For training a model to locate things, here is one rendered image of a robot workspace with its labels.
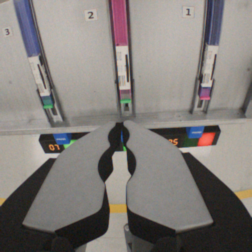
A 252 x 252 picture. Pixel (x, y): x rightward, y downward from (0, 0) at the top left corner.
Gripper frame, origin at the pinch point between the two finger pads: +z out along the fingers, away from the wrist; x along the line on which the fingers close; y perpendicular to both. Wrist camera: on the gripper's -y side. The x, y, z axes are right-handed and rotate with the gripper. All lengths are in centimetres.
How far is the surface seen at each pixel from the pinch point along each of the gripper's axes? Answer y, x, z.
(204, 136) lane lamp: 13.8, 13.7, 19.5
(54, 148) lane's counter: 15.3, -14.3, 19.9
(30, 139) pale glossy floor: 48, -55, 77
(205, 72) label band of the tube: 0.6, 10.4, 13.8
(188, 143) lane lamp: 15.4, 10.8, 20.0
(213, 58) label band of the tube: -1.5, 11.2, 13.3
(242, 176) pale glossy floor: 71, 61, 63
